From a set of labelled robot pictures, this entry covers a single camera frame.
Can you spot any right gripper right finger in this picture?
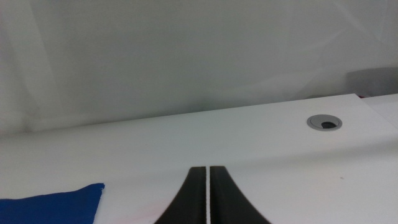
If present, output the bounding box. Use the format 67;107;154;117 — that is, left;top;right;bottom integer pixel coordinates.
210;166;271;224

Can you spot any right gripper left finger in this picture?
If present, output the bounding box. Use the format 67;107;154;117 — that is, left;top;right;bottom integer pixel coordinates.
154;166;208;224

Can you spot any blue rectangular mat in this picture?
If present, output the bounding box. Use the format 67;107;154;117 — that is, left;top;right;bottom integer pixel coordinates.
0;182;106;224

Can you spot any white backdrop curtain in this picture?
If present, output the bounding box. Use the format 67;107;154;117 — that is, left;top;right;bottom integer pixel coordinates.
0;0;398;138

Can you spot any grey blurred background object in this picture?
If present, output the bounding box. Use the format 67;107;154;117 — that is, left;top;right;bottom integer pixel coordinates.
346;67;398;98

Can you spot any grey round cable grommet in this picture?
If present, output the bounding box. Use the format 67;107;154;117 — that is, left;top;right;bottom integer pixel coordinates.
307;114;343;132

